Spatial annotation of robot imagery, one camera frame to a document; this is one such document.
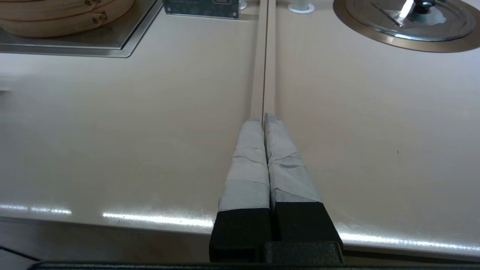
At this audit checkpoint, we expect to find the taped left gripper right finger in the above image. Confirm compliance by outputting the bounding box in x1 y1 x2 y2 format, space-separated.
264 112 344 246

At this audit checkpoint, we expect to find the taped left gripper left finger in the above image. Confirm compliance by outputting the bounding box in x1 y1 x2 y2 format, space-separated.
209 117 272 263

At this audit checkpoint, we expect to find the steel pot lid black knob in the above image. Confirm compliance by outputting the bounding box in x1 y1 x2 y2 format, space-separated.
345 0 477 42

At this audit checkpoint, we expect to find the dark acrylic label sign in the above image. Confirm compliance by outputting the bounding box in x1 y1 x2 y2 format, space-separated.
162 0 240 19

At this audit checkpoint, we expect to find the white round base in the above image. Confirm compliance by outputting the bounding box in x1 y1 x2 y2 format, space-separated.
288 0 315 14

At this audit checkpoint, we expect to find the recessed steel tray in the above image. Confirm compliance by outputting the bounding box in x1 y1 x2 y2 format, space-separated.
0 0 162 58

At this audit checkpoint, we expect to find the bamboo steamer basket stack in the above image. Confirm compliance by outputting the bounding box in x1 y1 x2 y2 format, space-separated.
0 0 135 38

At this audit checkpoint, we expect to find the brass counter ring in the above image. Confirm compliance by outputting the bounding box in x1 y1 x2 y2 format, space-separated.
333 0 480 53

